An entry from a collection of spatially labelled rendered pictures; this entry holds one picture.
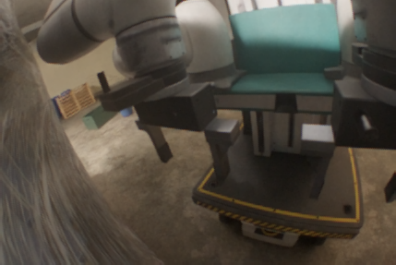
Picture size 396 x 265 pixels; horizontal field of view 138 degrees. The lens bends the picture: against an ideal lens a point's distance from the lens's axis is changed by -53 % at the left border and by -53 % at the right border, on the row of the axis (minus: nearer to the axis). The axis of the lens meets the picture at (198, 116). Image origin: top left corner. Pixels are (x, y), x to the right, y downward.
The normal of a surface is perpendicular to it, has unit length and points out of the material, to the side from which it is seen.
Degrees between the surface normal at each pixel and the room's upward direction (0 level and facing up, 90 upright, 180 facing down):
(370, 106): 90
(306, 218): 0
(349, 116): 90
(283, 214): 0
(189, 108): 90
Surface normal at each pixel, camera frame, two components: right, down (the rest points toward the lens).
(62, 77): 0.76, 0.10
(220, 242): -0.25, -0.87
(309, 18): -0.53, 0.48
